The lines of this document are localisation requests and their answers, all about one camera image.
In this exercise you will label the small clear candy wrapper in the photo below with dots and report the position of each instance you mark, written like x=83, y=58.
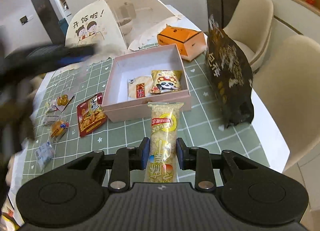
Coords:
x=50, y=106

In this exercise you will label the near beige chair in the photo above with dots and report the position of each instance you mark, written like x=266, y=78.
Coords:
x=288, y=85

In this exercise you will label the beige chair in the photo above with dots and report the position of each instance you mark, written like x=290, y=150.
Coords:
x=288, y=85
x=250, y=27

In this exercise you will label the green grid tablecloth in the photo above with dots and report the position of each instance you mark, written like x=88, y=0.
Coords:
x=201, y=126

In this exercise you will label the red chicken snack packet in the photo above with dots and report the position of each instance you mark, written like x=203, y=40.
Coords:
x=90, y=115

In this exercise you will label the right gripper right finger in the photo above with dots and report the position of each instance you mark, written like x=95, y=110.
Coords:
x=182, y=154

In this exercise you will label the far beige chair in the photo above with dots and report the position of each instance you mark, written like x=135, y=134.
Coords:
x=250, y=27

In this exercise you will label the yellow panda snack packet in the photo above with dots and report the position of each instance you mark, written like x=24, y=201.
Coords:
x=165, y=81

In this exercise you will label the clear blue-print snack packet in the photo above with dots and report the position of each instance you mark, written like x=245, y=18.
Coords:
x=44, y=154

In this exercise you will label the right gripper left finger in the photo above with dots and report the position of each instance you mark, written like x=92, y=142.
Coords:
x=143, y=153

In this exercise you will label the round rice cracker packet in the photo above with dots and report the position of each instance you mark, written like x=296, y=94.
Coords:
x=139, y=87

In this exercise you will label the clear red-edged candy packet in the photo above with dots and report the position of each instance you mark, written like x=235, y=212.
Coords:
x=48, y=119

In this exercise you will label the pink open gift box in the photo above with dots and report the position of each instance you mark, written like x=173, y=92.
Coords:
x=116, y=104

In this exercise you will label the long rice cracker snack pack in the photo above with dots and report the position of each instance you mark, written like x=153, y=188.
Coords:
x=162, y=162

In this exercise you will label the orange cardboard box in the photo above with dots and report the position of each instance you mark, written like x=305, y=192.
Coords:
x=190, y=43

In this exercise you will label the cream cartoon food cover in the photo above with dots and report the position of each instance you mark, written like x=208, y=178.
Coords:
x=116, y=27

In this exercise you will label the black plum snack bag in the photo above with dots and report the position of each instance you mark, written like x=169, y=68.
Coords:
x=230, y=75

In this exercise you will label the small cake packet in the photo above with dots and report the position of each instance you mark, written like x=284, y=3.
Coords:
x=58, y=129

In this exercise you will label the green olives vacuum pack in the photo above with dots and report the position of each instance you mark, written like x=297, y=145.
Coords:
x=61, y=102

